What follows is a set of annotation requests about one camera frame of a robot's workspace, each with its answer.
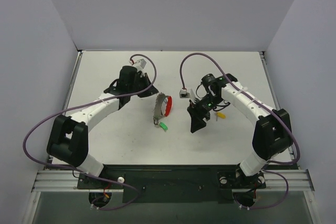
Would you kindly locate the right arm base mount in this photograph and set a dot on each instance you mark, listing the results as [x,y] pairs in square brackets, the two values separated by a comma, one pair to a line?
[235,186]

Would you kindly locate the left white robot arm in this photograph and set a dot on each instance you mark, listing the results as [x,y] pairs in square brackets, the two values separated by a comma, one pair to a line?
[68,140]

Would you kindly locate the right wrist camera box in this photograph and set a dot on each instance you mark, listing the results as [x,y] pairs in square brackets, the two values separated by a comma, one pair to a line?
[186,93]

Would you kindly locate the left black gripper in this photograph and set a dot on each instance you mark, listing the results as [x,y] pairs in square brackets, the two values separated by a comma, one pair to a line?
[144,85]

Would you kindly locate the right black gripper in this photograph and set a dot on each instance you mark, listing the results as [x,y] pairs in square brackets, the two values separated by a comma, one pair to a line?
[197,111]

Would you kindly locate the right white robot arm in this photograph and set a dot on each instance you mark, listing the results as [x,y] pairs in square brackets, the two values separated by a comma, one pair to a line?
[272,127]

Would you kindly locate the yellow tag key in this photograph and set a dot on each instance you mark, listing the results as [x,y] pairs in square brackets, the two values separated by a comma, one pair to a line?
[219,116]

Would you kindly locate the red handled metal key organizer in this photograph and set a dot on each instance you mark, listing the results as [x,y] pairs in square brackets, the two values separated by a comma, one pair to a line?
[162,108]

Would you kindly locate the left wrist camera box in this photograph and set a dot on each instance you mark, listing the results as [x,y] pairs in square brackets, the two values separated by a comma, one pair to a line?
[140,64]

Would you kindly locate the aluminium rail frame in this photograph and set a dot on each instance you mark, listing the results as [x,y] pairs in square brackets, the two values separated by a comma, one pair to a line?
[179,123]

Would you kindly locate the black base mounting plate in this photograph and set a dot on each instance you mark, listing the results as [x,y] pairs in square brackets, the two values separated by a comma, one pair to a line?
[167,183]

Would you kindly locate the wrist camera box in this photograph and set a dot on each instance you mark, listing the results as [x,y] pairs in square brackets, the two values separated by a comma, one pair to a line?
[140,64]
[186,93]

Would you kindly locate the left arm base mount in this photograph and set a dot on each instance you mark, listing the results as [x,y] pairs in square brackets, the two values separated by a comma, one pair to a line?
[102,197]

